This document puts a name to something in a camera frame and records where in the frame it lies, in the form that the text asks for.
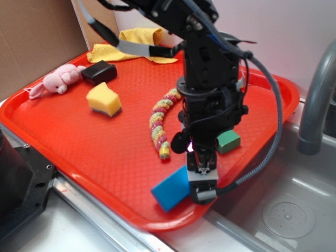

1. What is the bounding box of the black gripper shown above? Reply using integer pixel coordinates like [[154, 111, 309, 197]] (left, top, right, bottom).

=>
[[171, 88, 248, 205]]

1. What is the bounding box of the blue rectangular block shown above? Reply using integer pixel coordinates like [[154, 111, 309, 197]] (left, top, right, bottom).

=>
[[151, 165, 190, 212]]

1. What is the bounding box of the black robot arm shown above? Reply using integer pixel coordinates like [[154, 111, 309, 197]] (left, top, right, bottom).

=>
[[87, 1, 248, 205]]

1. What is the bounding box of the green rectangular block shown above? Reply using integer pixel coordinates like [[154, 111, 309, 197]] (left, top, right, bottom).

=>
[[217, 130, 241, 154]]

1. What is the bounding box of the grey sink basin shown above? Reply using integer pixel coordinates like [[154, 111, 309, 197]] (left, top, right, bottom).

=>
[[212, 123, 335, 251]]

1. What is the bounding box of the round sink drain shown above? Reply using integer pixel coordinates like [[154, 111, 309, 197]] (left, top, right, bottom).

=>
[[262, 196, 316, 239]]

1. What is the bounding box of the red plastic tray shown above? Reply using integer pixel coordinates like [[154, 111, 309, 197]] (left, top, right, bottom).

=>
[[0, 43, 300, 233]]

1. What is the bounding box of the grey sink faucet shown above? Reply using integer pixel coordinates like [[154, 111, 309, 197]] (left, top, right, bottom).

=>
[[297, 41, 335, 155]]

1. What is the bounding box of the yellow sponge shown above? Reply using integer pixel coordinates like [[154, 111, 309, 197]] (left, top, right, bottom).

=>
[[86, 82, 122, 117]]

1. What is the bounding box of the black rectangular pouch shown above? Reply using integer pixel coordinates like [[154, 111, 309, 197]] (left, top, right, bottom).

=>
[[81, 60, 118, 86]]

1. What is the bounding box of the yellow cloth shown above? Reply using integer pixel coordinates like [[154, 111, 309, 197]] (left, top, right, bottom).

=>
[[87, 28, 177, 64]]

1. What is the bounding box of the pink plush bunny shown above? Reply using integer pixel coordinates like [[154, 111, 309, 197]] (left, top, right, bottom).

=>
[[24, 64, 86, 100]]

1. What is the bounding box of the brown cardboard panel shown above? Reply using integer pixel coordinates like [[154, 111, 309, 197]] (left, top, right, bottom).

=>
[[0, 0, 120, 102]]

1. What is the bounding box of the multicolour twisted rope toy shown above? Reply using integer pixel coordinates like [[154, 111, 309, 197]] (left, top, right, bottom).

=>
[[149, 88, 182, 160]]

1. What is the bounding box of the grey flat ribbon cable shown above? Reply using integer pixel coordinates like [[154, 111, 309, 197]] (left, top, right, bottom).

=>
[[77, 0, 175, 58]]

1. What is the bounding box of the grey braided cable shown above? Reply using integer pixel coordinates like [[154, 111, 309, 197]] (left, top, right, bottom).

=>
[[183, 0, 284, 197]]

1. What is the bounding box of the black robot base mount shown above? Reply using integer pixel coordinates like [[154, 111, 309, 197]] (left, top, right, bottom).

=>
[[1, 133, 55, 242]]

